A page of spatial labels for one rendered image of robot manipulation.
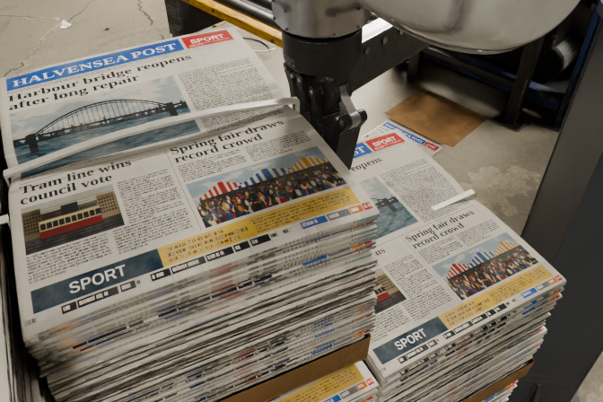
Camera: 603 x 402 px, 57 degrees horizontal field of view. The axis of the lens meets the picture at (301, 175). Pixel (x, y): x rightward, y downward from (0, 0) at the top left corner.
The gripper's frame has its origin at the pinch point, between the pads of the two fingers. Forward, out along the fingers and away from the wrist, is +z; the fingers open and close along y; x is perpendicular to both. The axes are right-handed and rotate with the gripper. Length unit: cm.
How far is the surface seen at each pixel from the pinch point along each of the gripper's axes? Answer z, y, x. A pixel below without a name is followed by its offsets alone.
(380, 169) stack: 13.6, -10.8, 16.4
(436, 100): 100, -114, 124
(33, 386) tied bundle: -6.1, 13.7, -32.4
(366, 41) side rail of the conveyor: 18, -51, 41
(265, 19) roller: 17, -72, 26
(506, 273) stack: 13.5, 13.8, 18.6
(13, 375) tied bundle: -10.0, 15.0, -32.6
